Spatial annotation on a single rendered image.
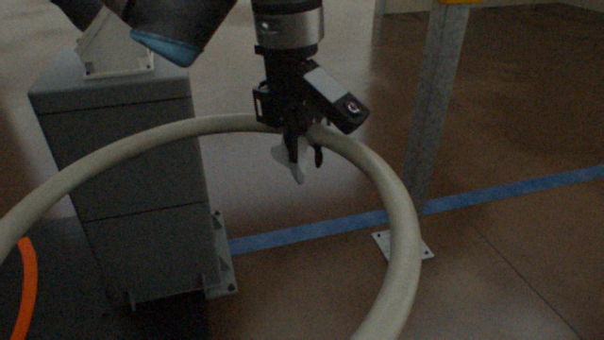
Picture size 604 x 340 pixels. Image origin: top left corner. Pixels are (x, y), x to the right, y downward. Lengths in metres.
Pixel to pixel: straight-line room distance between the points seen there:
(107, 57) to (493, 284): 1.55
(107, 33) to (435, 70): 0.94
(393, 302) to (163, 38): 0.42
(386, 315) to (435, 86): 1.07
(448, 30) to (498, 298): 1.00
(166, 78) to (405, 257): 0.87
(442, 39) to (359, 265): 0.92
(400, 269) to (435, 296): 1.27
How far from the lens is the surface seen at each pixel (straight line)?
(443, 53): 1.31
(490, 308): 1.68
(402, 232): 0.40
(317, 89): 0.51
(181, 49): 0.56
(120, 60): 1.17
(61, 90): 1.16
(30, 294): 1.84
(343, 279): 1.62
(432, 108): 1.37
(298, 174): 0.59
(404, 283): 0.36
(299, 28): 0.50
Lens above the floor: 1.23
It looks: 34 degrees down
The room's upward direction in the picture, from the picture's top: straight up
